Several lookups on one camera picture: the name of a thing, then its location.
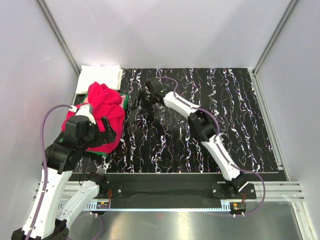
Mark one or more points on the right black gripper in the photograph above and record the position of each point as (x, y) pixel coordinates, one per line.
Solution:
(136, 102)

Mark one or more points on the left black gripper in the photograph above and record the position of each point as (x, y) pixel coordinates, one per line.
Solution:
(108, 136)

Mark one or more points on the green plastic basket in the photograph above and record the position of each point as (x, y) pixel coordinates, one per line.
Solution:
(103, 153)

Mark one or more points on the white Coca-Cola t-shirt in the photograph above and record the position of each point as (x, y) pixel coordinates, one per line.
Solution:
(110, 75)

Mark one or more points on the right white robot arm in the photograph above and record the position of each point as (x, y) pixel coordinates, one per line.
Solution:
(203, 127)

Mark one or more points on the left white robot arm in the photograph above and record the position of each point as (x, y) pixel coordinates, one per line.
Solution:
(46, 221)

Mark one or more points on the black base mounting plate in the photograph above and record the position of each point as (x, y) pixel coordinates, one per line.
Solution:
(176, 191)

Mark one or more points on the left small circuit board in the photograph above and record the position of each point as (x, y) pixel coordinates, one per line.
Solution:
(103, 205)

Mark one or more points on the small circuit board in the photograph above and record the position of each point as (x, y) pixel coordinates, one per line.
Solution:
(103, 205)
(239, 206)

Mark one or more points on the right small circuit board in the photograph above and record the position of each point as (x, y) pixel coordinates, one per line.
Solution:
(239, 206)

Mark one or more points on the left corner aluminium post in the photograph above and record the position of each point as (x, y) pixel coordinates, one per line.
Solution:
(47, 14)

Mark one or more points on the corner aluminium post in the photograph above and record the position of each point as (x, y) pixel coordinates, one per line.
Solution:
(47, 14)
(275, 35)

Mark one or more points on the aluminium rail frame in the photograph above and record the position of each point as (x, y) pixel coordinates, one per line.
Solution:
(266, 192)

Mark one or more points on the right corner aluminium post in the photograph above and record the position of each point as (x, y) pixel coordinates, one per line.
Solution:
(275, 35)

